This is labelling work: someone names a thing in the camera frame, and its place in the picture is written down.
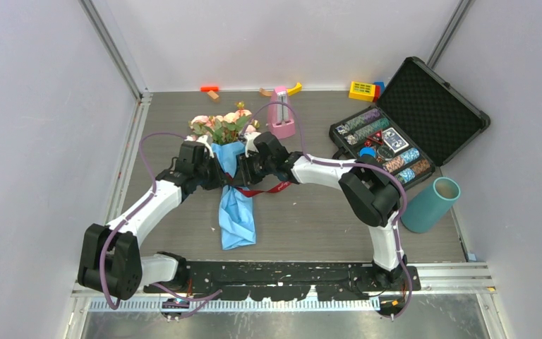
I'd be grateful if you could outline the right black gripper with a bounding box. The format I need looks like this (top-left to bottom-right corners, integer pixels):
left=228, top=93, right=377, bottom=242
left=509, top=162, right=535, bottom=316
left=231, top=150, right=275, bottom=188

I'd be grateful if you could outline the red ribbon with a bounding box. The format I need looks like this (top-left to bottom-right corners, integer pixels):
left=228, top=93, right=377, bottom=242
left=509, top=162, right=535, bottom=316
left=221, top=172, right=292, bottom=198

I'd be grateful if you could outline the pink flower bouquet blue wrap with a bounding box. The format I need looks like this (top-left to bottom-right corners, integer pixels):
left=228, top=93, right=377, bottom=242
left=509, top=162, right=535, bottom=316
left=187, top=102, right=258, bottom=250

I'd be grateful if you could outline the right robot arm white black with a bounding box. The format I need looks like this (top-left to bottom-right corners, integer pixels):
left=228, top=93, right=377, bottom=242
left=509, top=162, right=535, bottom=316
left=234, top=132, right=405, bottom=290

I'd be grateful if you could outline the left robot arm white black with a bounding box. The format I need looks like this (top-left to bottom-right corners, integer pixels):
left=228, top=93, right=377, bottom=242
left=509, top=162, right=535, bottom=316
left=78, top=136, right=228, bottom=309

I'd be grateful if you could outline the teal cylindrical vase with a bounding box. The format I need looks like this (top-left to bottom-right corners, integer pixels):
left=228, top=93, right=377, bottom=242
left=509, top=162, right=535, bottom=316
left=402, top=177, right=462, bottom=233

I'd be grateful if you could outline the pink metronome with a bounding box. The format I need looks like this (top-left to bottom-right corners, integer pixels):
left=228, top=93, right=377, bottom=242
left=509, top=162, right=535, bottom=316
left=267, top=86, right=296, bottom=139

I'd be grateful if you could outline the wooden curved block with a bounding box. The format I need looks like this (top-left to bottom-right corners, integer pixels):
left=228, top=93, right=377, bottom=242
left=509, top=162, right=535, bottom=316
left=258, top=88, right=273, bottom=97

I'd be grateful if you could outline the yellow curved block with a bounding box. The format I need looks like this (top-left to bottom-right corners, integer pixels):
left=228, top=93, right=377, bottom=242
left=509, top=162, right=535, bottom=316
left=287, top=82, right=303, bottom=96

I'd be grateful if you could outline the small wooden block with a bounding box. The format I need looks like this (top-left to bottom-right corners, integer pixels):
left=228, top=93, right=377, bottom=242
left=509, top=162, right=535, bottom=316
left=207, top=90, right=220, bottom=102

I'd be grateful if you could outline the orange red block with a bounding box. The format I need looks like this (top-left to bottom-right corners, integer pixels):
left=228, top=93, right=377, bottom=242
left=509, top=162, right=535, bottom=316
left=200, top=85, right=219, bottom=93

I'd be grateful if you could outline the blue round chip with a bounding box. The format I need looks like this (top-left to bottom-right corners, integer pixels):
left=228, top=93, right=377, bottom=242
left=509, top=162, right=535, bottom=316
left=359, top=147, right=377, bottom=159

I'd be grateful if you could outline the yellow toy block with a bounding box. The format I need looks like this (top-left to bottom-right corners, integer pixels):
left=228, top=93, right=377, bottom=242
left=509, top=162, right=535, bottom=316
left=348, top=81, right=380, bottom=102

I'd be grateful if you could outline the playing card deck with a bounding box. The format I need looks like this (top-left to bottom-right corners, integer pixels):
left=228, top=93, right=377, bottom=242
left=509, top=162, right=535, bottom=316
left=382, top=127, right=409, bottom=153

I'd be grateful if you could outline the blue toy block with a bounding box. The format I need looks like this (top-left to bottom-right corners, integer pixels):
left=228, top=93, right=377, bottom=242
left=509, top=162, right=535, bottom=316
left=373, top=81, right=385, bottom=95

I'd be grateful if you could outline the black poker chip case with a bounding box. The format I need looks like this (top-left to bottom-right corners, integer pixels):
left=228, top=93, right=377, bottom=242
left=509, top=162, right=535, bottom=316
left=329, top=56, right=490, bottom=189

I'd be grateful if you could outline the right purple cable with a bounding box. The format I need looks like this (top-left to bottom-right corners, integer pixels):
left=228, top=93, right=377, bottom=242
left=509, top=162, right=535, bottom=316
left=240, top=101, right=414, bottom=321

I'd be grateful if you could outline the purple cable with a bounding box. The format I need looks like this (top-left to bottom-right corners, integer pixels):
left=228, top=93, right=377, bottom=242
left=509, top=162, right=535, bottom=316
left=240, top=101, right=414, bottom=321
left=99, top=131, right=223, bottom=321

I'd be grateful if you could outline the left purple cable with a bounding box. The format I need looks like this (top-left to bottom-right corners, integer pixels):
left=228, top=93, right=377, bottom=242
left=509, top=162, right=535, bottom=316
left=99, top=131, right=223, bottom=321

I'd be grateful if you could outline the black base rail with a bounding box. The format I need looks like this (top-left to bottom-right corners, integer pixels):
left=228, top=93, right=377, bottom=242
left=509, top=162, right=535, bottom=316
left=162, top=261, right=421, bottom=302

